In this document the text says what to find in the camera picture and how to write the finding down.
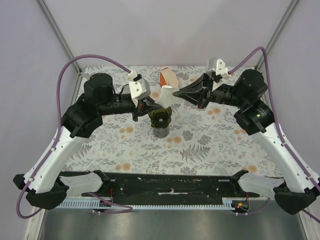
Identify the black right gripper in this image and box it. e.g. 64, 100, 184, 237
174, 72, 247, 109

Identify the green glass coffee dripper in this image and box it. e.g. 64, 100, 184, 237
148, 106, 172, 129

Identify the white paper coffee filter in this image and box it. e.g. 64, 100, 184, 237
155, 85, 181, 108

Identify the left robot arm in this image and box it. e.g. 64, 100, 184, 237
13, 73, 162, 210

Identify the orange coffee filter box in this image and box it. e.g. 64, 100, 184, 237
160, 67, 179, 88

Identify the floral patterned tablecloth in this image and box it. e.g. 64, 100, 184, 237
58, 65, 285, 177

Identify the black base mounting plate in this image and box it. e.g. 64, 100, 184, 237
81, 171, 260, 204

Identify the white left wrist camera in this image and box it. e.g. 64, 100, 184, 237
128, 69, 151, 107

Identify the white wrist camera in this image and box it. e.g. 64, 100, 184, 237
128, 69, 151, 107
205, 57, 230, 83

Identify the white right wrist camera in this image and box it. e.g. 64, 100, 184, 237
205, 57, 230, 83

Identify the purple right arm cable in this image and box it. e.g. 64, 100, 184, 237
228, 46, 320, 223

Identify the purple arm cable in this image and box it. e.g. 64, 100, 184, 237
16, 53, 137, 220
228, 46, 320, 223

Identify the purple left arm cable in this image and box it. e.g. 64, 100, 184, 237
16, 53, 137, 220

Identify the light blue cable duct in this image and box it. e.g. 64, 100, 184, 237
58, 198, 237, 210

